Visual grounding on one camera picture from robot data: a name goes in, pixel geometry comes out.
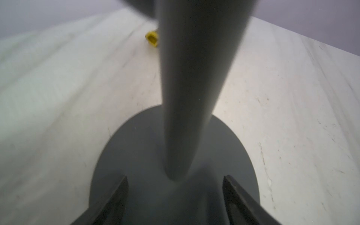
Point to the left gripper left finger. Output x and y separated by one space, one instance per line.
109 208

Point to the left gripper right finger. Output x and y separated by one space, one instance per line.
241 208

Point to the dark grey utensil rack stand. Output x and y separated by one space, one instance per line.
175 155

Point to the black yellow work glove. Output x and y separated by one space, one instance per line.
152 38

